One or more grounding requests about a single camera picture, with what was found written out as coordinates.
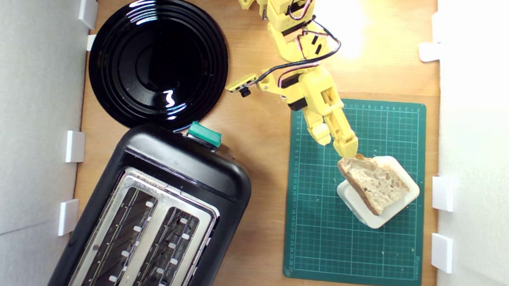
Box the black two-slot toaster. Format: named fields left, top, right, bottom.
left=46, top=120, right=254, bottom=286

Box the green toaster lever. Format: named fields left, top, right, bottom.
left=187, top=121, right=223, bottom=149

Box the yellow wrist camera mount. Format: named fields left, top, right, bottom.
left=225, top=73, right=257, bottom=98

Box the black plate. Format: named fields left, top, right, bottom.
left=86, top=0, right=231, bottom=133

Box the brown bread slice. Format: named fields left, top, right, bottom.
left=336, top=153, right=411, bottom=217

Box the white block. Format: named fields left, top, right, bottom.
left=336, top=154, right=422, bottom=231

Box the green cutting mat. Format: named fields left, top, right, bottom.
left=282, top=95, right=428, bottom=286

